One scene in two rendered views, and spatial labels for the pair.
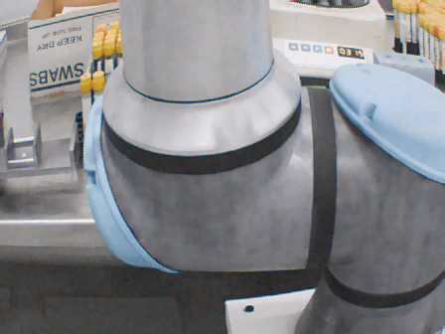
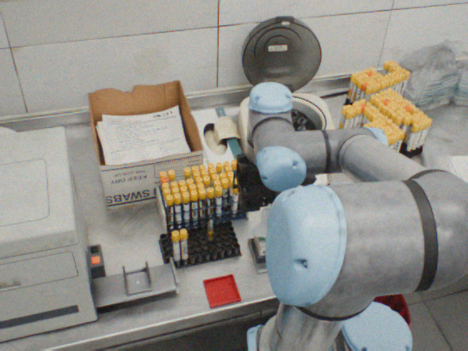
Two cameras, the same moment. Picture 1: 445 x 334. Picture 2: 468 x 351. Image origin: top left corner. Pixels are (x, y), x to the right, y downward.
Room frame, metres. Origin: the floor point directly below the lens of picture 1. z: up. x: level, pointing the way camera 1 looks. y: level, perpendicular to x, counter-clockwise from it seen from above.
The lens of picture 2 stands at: (-0.01, 0.21, 1.95)
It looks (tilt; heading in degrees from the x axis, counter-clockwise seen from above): 43 degrees down; 342
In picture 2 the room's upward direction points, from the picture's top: 6 degrees clockwise
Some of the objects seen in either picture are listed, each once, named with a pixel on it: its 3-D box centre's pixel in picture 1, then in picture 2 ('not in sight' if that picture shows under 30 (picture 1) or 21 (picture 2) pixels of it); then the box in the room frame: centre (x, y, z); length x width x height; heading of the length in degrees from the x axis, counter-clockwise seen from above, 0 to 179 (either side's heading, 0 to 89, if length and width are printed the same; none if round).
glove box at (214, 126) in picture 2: not in sight; (218, 144); (1.10, 0.01, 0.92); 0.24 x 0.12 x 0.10; 5
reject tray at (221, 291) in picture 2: not in sight; (221, 290); (0.68, 0.07, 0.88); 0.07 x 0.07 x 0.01; 5
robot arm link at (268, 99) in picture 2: not in sight; (269, 117); (0.75, -0.02, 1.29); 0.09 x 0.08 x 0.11; 176
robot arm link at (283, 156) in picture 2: not in sight; (288, 155); (0.66, -0.03, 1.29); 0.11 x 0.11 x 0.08; 86
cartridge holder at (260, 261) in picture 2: not in sight; (264, 251); (0.76, -0.04, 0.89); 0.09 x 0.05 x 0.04; 3
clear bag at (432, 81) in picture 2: not in sight; (427, 68); (1.30, -0.66, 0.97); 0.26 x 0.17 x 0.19; 109
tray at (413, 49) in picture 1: (431, 60); not in sight; (1.06, -0.39, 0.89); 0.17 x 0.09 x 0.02; 22
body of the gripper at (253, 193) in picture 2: not in sight; (259, 178); (0.76, -0.01, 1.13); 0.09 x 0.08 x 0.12; 95
